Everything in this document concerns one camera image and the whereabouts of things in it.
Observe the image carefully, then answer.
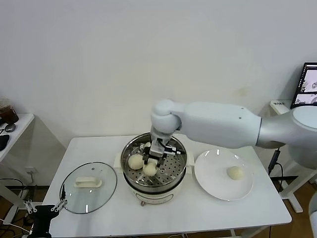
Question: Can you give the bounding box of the black computer mouse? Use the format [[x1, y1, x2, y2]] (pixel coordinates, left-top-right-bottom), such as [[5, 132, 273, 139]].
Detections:
[[0, 134, 11, 152]]

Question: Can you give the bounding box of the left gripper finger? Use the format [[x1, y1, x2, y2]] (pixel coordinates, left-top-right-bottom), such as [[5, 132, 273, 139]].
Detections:
[[51, 183, 68, 213], [23, 198, 38, 214]]

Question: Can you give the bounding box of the grey open laptop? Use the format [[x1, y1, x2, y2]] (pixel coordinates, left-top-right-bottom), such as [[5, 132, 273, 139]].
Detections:
[[289, 62, 317, 110]]

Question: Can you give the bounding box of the white electric cooker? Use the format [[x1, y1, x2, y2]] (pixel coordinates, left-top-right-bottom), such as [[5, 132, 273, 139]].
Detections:
[[113, 132, 195, 207]]

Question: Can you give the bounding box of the perforated steel steamer basket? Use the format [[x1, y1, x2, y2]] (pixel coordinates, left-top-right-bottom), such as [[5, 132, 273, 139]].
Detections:
[[121, 133, 188, 193]]

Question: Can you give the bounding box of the black floor cable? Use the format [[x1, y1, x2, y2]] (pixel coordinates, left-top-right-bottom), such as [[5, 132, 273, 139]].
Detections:
[[0, 178, 27, 199]]

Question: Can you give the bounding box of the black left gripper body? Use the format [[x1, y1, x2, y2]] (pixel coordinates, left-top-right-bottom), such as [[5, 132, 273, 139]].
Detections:
[[33, 204, 56, 238]]

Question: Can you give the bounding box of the white desk under coffee cup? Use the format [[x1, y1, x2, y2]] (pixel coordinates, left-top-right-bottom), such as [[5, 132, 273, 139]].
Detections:
[[0, 113, 37, 224]]

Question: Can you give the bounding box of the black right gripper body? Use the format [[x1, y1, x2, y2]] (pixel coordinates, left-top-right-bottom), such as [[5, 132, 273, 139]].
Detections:
[[148, 138, 168, 161]]

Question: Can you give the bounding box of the black cable with adapter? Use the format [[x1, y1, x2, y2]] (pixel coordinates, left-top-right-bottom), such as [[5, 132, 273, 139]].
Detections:
[[268, 147, 285, 193]]

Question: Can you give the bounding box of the white desk under laptop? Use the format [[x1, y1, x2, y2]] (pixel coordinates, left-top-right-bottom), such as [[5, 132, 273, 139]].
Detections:
[[269, 100, 317, 214]]

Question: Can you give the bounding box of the white round plate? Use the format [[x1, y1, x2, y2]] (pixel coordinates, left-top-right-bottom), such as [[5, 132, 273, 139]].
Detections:
[[194, 148, 255, 201]]

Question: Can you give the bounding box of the glass lid with white handle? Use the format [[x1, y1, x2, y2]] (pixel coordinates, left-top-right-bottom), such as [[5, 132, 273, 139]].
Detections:
[[59, 162, 118, 214]]

